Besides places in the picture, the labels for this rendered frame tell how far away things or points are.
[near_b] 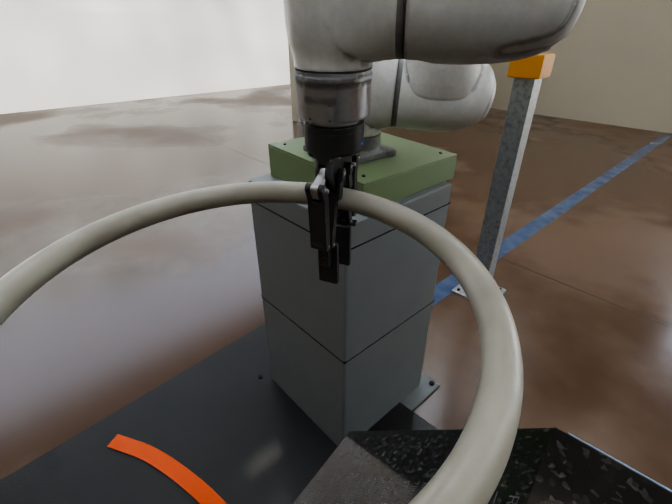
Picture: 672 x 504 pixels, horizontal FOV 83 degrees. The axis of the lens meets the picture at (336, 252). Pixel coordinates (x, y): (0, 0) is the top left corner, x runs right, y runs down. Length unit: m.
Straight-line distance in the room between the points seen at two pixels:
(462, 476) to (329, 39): 0.38
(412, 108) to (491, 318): 0.65
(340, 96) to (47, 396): 1.60
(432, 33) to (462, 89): 0.50
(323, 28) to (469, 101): 0.55
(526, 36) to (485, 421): 0.33
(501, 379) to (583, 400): 1.43
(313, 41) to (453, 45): 0.14
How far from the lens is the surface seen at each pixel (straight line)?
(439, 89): 0.91
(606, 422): 1.70
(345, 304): 0.92
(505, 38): 0.43
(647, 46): 6.70
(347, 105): 0.45
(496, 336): 0.33
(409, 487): 0.47
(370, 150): 0.98
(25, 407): 1.83
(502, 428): 0.28
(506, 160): 1.77
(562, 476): 0.41
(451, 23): 0.42
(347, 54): 0.44
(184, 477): 1.38
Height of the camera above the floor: 1.16
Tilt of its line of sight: 30 degrees down
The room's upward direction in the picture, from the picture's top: straight up
